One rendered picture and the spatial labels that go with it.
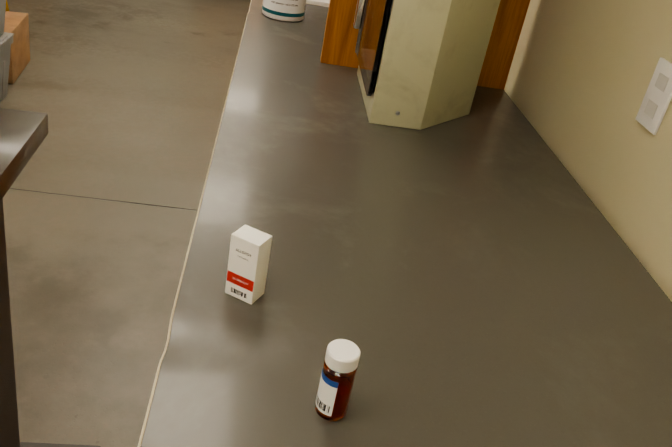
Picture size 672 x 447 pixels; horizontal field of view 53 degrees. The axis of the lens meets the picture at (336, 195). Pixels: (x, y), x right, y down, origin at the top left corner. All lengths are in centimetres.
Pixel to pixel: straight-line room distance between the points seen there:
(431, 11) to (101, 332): 142
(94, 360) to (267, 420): 148
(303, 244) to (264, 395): 30
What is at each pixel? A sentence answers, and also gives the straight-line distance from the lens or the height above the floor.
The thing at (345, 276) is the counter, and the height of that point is 94.
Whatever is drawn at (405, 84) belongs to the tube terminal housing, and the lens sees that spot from 140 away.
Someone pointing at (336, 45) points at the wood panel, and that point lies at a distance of 175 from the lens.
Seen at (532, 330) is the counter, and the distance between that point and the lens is 92.
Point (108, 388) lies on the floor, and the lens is 207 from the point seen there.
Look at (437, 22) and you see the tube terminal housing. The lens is 138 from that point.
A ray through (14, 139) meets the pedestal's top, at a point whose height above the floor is 94.
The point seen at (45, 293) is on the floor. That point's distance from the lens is 242.
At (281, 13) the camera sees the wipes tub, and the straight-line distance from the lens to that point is 209.
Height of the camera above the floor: 145
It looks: 28 degrees down
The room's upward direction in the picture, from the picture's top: 11 degrees clockwise
